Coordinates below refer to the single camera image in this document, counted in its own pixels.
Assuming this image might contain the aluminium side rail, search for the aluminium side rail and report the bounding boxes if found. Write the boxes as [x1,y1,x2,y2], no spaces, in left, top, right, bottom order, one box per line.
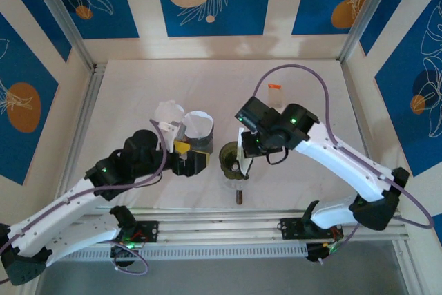
[57,65,106,202]

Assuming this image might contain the grey slotted cable duct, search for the grey slotted cable duct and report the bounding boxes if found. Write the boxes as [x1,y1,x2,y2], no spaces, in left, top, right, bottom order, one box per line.
[68,243,309,262]

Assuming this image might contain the white paper coffee filter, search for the white paper coffee filter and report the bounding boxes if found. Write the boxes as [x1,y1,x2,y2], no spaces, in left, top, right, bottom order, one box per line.
[236,127,256,181]
[182,111,214,140]
[153,100,186,126]

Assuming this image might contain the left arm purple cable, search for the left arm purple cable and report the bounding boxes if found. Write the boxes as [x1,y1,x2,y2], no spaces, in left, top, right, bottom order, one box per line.
[0,118,166,284]

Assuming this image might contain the black controller box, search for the black controller box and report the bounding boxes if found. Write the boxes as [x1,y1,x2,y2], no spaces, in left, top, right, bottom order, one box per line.
[110,242,139,268]
[305,242,341,264]

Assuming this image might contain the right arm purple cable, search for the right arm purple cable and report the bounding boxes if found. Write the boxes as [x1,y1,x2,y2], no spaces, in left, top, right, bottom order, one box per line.
[254,64,434,263]

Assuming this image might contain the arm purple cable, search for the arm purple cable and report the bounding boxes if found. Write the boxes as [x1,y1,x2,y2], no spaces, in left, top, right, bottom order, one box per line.
[254,64,434,263]
[0,118,166,284]

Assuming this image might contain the aluminium frame post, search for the aluminium frame post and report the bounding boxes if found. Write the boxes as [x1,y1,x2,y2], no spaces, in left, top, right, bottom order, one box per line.
[26,0,97,72]
[338,0,396,64]

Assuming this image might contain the dark green coffee dripper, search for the dark green coffee dripper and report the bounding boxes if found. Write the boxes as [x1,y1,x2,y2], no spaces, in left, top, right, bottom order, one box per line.
[218,140,251,180]

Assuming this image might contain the aluminium front mounting rail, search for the aluminium front mounting rail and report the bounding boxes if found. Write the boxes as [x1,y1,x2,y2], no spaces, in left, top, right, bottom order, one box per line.
[82,204,412,242]

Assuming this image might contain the clear glass dripper brown handle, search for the clear glass dripper brown handle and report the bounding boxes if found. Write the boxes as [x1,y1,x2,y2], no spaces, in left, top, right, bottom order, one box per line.
[224,175,250,205]

